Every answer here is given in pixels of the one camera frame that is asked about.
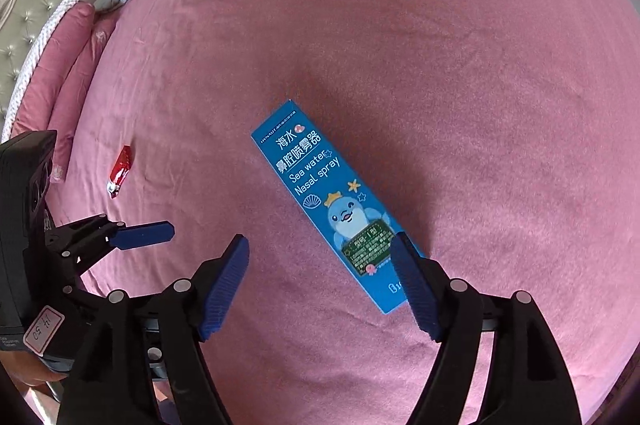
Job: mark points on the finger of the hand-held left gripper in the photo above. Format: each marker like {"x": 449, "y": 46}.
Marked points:
{"x": 147, "y": 235}
{"x": 80, "y": 297}

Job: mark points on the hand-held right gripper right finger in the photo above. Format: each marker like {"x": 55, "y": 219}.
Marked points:
{"x": 415, "y": 285}

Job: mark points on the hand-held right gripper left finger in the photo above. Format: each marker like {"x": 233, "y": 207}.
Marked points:
{"x": 225, "y": 285}

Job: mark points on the blue cardboard box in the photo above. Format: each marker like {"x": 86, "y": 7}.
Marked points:
{"x": 320, "y": 185}

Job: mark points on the person's left forearm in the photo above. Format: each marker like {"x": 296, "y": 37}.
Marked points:
{"x": 35, "y": 370}

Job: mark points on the red candy wrapper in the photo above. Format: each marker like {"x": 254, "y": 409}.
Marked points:
{"x": 121, "y": 167}

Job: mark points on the plain pink pillow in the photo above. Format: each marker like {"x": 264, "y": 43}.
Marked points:
{"x": 82, "y": 95}

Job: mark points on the pink bed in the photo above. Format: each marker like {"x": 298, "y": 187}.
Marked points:
{"x": 400, "y": 55}

